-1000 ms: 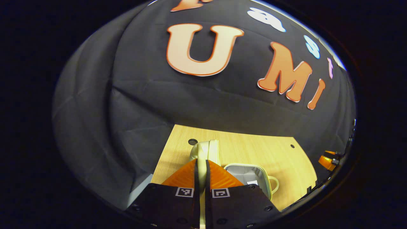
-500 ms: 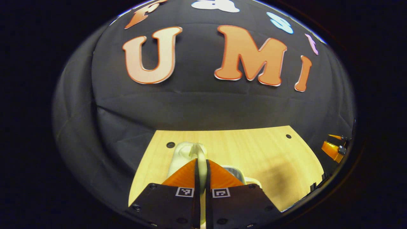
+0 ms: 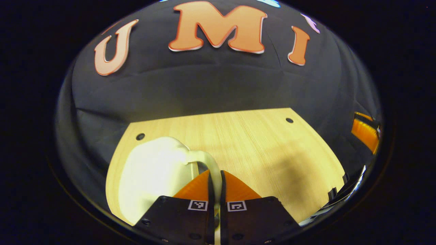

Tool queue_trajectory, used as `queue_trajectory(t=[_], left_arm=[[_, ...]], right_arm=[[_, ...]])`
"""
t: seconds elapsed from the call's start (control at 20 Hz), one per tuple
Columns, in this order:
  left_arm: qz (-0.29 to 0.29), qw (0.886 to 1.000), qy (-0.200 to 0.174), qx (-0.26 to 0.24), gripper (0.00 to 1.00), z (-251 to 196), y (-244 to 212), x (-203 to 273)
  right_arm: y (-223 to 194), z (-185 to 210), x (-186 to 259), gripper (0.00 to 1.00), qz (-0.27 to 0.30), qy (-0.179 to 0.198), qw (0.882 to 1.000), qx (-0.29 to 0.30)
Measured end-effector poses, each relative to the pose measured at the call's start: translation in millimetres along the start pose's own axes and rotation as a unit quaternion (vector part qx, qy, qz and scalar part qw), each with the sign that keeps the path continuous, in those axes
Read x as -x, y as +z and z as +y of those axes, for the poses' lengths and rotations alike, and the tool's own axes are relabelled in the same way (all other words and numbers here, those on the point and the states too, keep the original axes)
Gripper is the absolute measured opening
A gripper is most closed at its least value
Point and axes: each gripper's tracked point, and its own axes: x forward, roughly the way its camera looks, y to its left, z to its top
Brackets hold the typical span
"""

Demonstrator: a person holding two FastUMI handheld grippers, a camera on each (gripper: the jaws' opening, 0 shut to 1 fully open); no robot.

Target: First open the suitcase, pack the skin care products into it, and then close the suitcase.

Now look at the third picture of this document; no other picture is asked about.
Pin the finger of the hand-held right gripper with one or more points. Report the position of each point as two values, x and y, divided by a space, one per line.
366 134

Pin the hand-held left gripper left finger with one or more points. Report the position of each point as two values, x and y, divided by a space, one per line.
212 217

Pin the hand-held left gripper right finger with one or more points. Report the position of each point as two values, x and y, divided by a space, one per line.
223 217

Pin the pale yellow suitcase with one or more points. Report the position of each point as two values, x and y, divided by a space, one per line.
150 170

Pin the black backdrop cloth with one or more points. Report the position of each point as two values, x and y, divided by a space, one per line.
204 88

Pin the black table edge bracket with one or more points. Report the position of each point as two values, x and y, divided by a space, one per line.
345 178
332 194

